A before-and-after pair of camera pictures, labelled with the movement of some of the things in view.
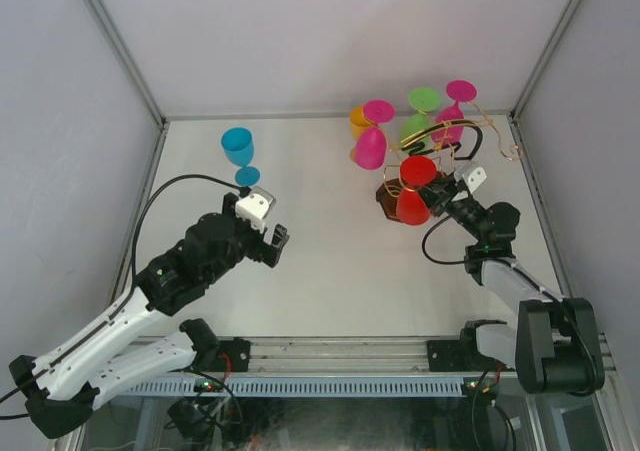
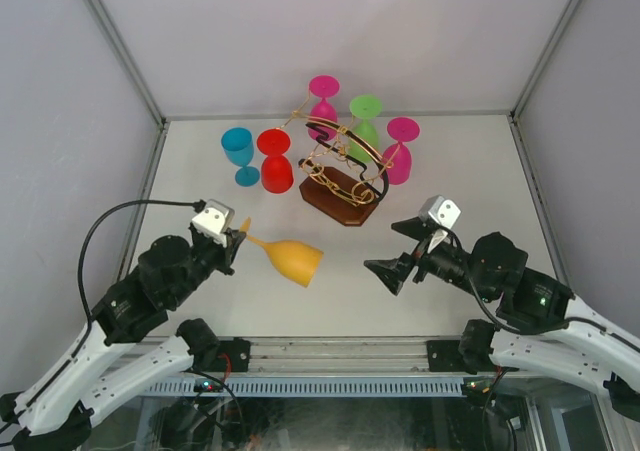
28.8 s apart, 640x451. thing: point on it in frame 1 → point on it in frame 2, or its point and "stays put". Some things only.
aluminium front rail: x=339 y=356 stays put
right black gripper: x=432 y=194 → x=393 y=271
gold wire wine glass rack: x=444 y=142 → x=351 y=174
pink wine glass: x=371 y=148 → x=324 y=87
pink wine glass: x=458 y=91 → x=397 y=157
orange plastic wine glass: x=358 y=123 → x=295 y=260
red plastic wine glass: x=416 y=171 → x=276 y=168
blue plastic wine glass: x=239 y=146 stays put
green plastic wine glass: x=424 y=100 → x=364 y=108
